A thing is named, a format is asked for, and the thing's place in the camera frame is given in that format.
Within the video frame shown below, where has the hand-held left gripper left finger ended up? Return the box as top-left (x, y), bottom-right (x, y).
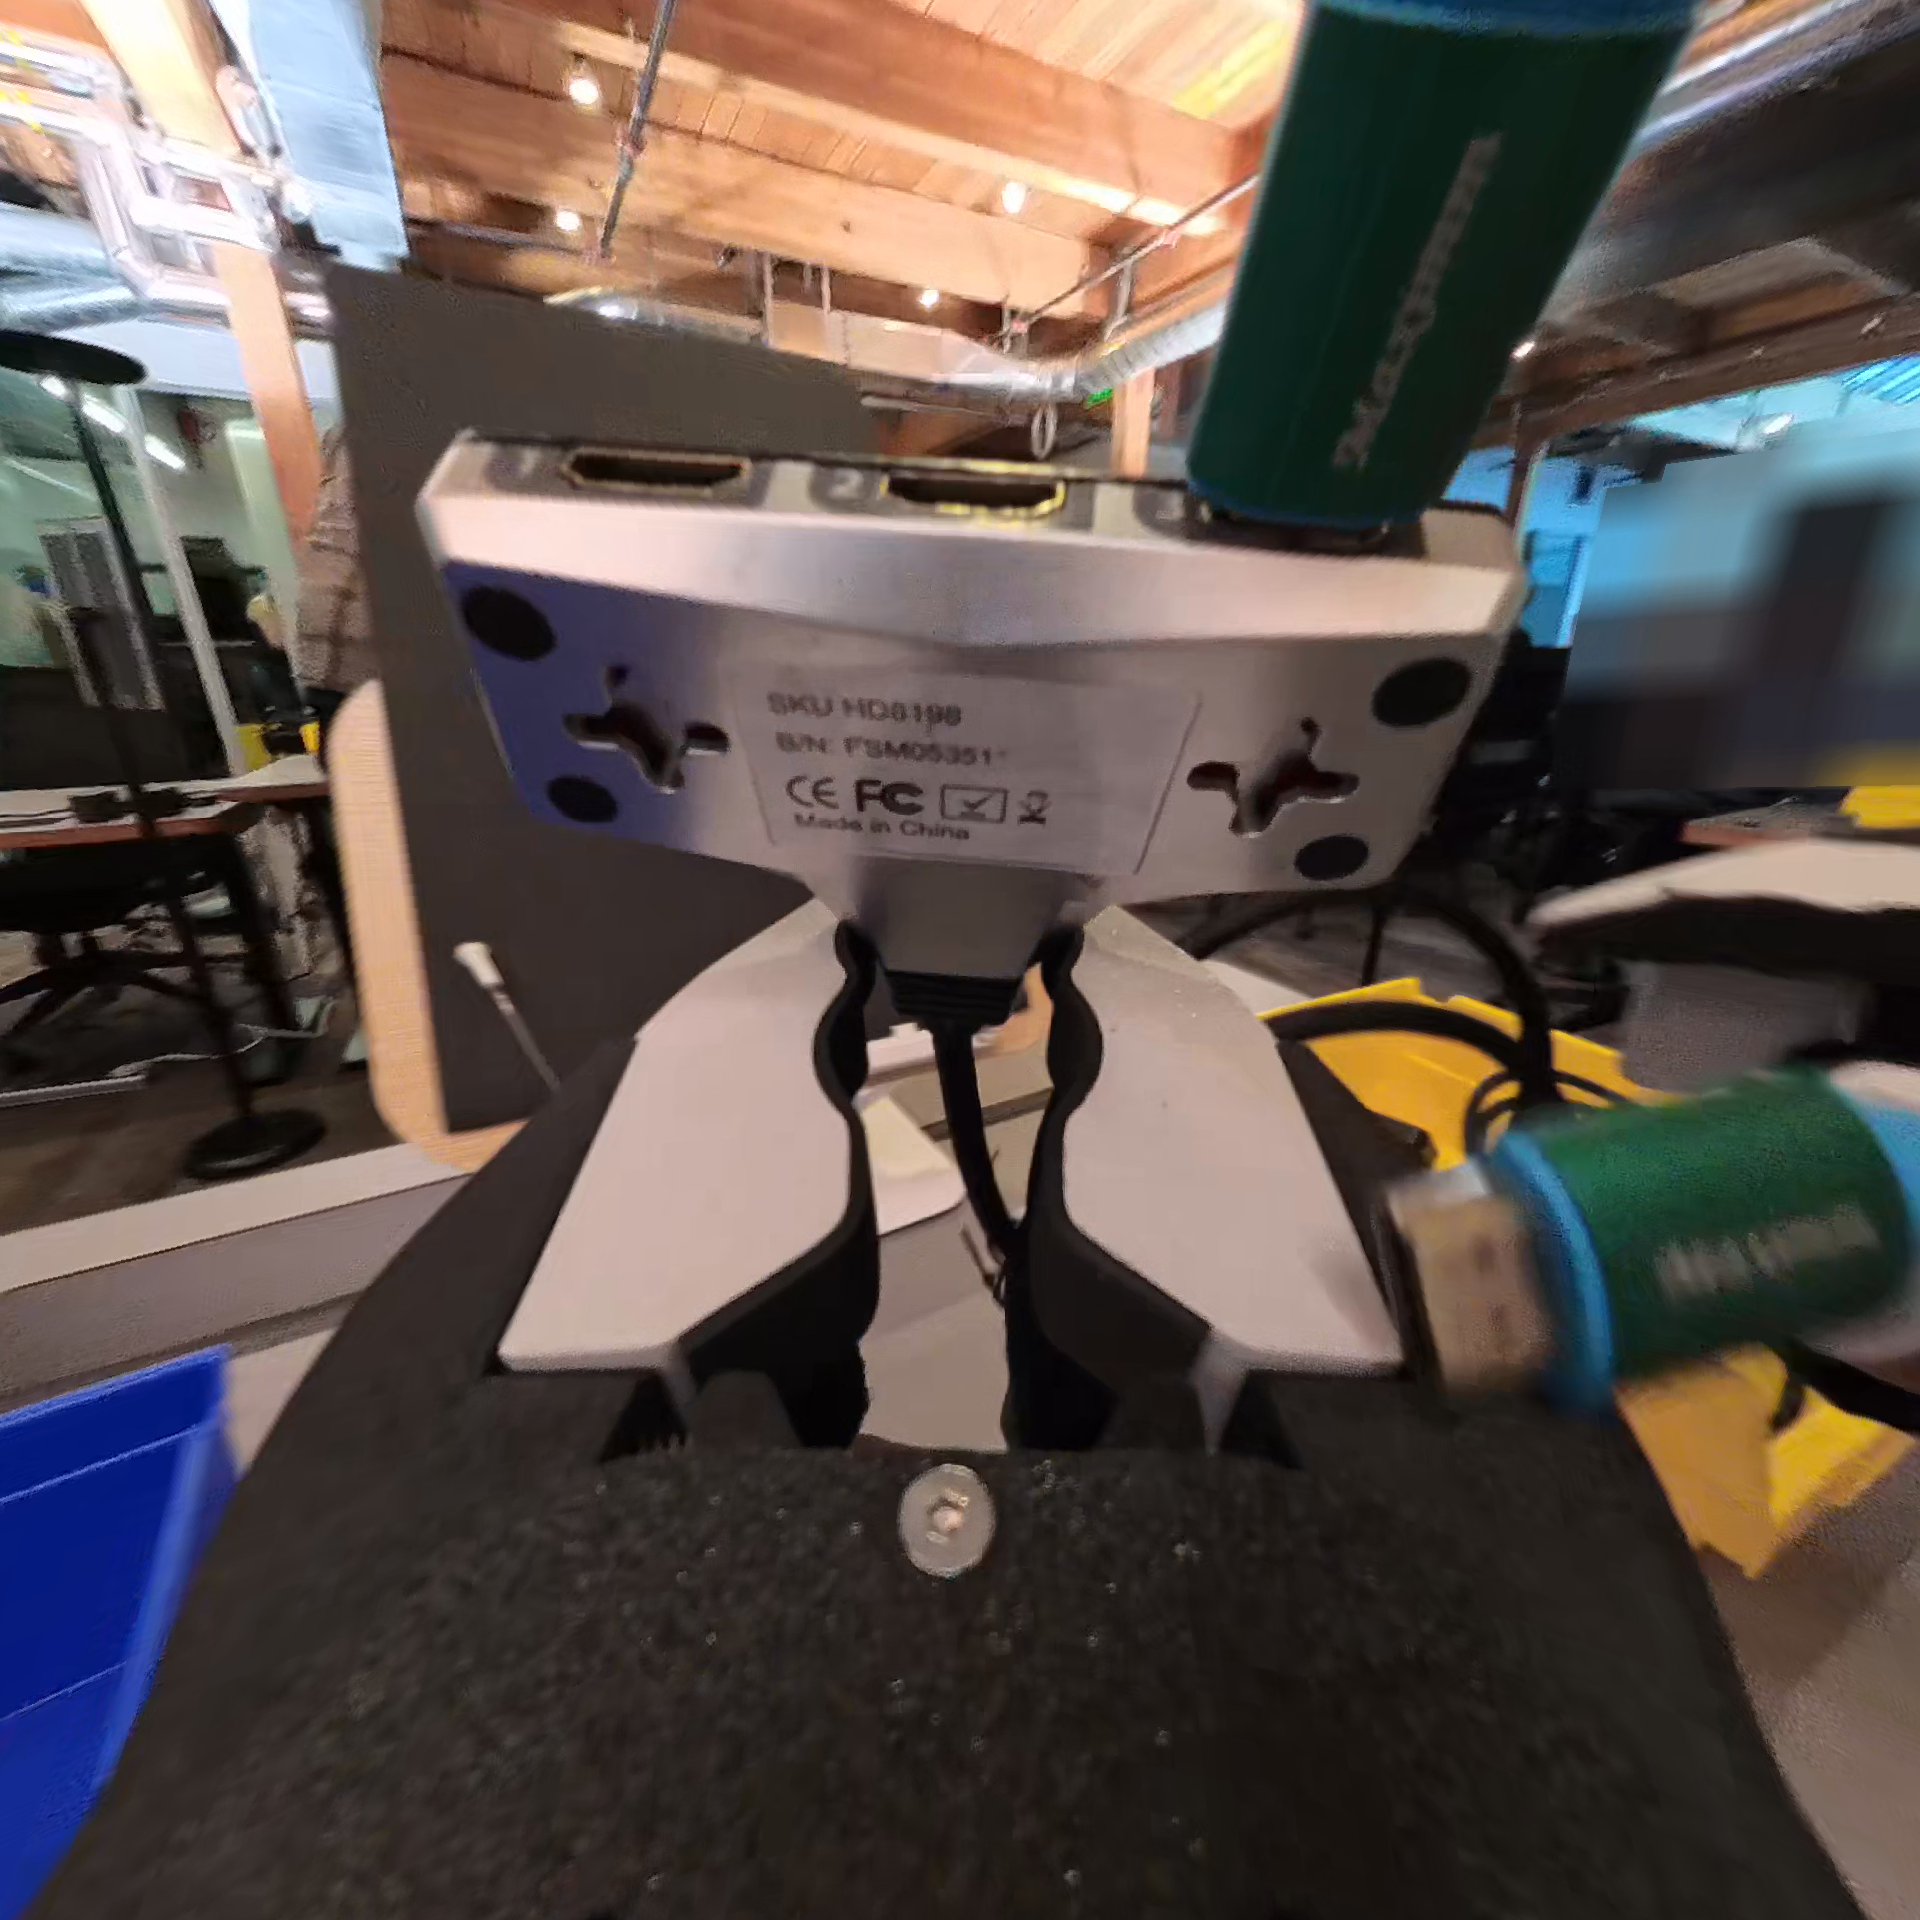
top-left (496, 907), bottom-right (884, 1446)

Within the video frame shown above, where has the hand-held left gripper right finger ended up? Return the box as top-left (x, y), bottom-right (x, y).
top-left (1004, 905), bottom-right (1405, 1446)

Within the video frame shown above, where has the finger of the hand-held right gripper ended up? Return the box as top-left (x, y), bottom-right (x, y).
top-left (1822, 1048), bottom-right (1920, 1203)
top-left (1531, 843), bottom-right (1920, 1089)

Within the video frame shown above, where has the braided cable with green plugs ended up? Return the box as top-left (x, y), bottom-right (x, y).
top-left (1186, 0), bottom-right (1697, 544)
top-left (1267, 885), bottom-right (1920, 1420)

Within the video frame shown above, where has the yellow plastic bin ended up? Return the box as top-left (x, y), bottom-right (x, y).
top-left (1260, 975), bottom-right (1920, 1577)

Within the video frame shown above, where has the silver switch box black cable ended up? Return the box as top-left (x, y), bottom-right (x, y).
top-left (415, 432), bottom-right (1532, 1306)

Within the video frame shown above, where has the blue plastic bin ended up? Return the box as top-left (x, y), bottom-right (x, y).
top-left (0, 1345), bottom-right (238, 1876)

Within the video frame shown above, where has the wooden book stand black pad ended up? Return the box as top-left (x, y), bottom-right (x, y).
top-left (321, 262), bottom-right (1051, 1239)

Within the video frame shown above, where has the brown wooden table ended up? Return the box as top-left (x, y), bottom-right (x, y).
top-left (0, 758), bottom-right (335, 858)

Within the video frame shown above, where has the foil wrapped ventilation duct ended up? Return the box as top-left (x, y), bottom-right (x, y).
top-left (0, 0), bottom-right (407, 346)

